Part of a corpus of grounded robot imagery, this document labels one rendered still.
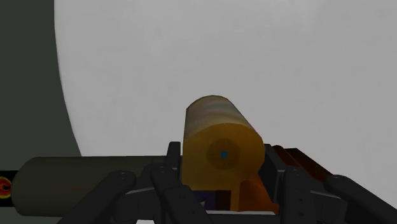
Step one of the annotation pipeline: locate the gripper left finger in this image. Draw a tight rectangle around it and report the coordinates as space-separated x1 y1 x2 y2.
58 141 214 224

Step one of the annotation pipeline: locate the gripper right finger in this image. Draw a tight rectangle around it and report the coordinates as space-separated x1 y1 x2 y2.
258 143 397 224

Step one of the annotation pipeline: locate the yellow cylinder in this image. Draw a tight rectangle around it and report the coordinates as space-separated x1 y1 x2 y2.
181 95 266 213

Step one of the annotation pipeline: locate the dark blue block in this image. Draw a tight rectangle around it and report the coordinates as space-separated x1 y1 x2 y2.
192 190 232 211

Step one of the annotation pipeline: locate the brown flat block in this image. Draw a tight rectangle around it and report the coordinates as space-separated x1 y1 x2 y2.
272 144 333 183

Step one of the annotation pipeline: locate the orange block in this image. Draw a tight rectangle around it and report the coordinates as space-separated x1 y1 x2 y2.
238 174 281 216

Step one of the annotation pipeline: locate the dark olive cylinder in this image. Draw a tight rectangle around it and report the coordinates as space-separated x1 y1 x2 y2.
10 156 171 217

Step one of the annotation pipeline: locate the black box with red emblem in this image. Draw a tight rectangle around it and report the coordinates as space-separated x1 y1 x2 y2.
0 169 18 207

